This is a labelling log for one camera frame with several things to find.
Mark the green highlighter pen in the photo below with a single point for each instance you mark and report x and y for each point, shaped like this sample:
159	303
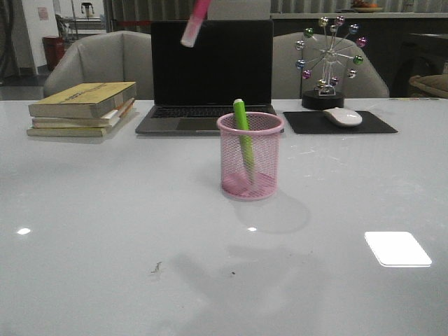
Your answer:
242	124

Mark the pink highlighter pen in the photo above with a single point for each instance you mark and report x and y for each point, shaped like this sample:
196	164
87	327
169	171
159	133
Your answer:
194	23

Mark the pink mesh pen holder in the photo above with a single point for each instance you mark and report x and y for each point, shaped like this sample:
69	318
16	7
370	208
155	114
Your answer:
265	130

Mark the grey laptop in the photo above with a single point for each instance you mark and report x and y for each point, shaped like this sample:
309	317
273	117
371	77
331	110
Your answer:
193	87

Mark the black mouse pad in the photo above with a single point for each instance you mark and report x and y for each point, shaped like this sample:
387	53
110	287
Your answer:
315	122

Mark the white middle book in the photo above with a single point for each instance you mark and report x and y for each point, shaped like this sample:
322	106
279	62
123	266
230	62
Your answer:
110	119

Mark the white computer mouse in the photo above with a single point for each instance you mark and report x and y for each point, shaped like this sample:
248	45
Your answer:
343	117

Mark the grey armchair right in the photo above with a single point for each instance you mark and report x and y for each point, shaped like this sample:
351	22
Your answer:
286	83

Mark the grey armchair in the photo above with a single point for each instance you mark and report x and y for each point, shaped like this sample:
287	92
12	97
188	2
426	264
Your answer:
286	83
111	57

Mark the yellow top book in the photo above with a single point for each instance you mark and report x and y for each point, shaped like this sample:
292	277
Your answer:
86	100

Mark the yellow book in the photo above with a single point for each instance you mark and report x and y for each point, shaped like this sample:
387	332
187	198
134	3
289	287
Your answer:
86	100
79	131

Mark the grey armchair left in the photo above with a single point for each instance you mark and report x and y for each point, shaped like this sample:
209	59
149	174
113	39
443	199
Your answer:
111	57

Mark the ferris wheel desk toy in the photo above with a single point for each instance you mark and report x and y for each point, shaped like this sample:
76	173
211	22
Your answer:
324	94

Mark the red barrier belt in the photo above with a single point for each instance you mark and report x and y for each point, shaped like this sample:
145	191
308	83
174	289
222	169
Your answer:
131	23

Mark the yellow bottom book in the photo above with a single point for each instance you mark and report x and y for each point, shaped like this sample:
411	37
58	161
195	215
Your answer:
79	131

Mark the red trash bin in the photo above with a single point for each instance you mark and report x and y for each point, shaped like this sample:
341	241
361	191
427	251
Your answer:
54	50

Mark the fruit bowl on counter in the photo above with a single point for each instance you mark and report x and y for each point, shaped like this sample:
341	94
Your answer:
361	6

